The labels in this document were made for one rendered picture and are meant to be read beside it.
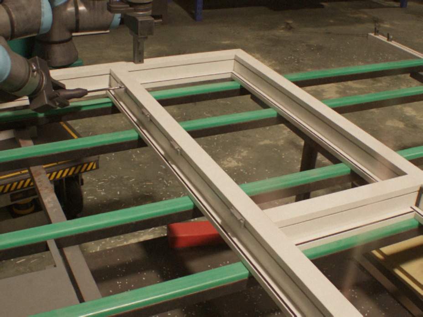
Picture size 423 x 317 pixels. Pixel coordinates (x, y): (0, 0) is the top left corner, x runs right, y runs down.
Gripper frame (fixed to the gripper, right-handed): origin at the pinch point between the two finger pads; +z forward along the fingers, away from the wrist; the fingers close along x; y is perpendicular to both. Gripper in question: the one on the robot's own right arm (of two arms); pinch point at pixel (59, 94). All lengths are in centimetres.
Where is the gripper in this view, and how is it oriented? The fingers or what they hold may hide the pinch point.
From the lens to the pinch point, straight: 160.6
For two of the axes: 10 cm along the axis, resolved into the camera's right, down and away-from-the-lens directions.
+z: 2.7, 1.2, 9.6
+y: 9.3, -3.1, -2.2
